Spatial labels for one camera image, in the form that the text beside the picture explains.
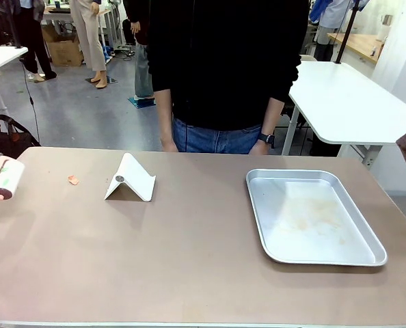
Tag person's right hand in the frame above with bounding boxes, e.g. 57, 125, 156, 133
159, 136, 179, 153

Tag person's left hand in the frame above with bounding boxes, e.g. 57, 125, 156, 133
249, 140, 275, 156

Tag pink handled lint roller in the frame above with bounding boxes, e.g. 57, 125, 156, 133
0, 155, 26, 200

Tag person's left forearm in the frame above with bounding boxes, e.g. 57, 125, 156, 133
259, 97, 285, 137

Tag person's right forearm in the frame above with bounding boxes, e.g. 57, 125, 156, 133
154, 89, 176, 141

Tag blue jeans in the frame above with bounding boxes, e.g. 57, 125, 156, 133
171, 118, 263, 155

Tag blue floor mat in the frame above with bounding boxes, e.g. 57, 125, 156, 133
127, 96, 156, 109

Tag white folded stand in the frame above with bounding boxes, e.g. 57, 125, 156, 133
103, 152, 157, 202

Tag person in faded jeans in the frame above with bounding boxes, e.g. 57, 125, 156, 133
122, 0, 155, 100

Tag silver metal tray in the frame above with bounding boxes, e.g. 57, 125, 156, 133
245, 168, 388, 267

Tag black sweater torso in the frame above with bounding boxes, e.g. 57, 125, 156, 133
146, 0, 310, 133

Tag person in beige trousers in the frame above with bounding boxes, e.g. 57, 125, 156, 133
68, 0, 109, 89

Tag brown cardboard box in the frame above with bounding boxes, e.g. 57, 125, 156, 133
41, 25, 85, 68

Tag wooden table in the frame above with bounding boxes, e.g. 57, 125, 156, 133
327, 32, 385, 65

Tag person in light blue shirt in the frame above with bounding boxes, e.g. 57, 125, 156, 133
308, 0, 361, 62

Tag black pole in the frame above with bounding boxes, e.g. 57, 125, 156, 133
335, 0, 360, 65

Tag black bag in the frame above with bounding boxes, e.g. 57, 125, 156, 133
0, 114, 42, 167

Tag person in black trousers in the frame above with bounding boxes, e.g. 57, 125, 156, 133
16, 0, 58, 83

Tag thin black floor cable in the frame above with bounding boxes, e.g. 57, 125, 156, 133
19, 57, 42, 144

